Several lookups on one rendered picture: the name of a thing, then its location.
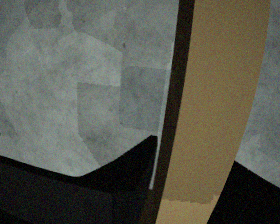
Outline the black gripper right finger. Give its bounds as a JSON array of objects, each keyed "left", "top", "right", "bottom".
[{"left": 206, "top": 161, "right": 280, "bottom": 224}]

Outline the long tan wooden plank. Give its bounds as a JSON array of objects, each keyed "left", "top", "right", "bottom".
[{"left": 145, "top": 0, "right": 271, "bottom": 224}]

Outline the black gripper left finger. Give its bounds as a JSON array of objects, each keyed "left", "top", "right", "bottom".
[{"left": 0, "top": 136, "right": 157, "bottom": 224}]

